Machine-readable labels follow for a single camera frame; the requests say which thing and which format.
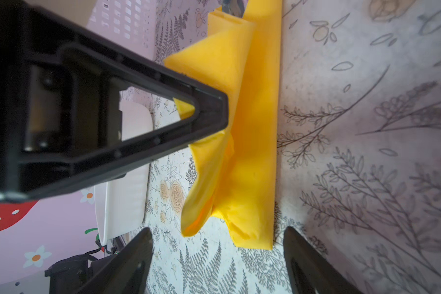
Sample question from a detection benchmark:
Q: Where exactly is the yellow paper napkin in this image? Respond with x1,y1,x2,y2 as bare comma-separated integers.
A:
164,1,282,250

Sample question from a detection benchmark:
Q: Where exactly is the white perforated plastic basket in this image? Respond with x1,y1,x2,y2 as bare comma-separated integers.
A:
86,0,157,60

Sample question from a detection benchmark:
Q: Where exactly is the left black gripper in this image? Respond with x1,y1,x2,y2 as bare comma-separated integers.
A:
45,254,114,294

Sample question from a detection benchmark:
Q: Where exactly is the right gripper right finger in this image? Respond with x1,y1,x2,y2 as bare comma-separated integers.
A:
283,227,361,294

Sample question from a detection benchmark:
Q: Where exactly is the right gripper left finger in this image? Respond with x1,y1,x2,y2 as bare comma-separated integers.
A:
75,227,154,294

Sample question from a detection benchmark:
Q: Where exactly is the silver spoon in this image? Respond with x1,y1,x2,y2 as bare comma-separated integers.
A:
221,0,245,18

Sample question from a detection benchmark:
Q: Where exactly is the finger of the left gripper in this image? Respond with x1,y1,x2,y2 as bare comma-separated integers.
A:
0,1,229,202

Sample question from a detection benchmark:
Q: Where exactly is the white plastic tray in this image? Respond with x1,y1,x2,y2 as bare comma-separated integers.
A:
94,100,153,246

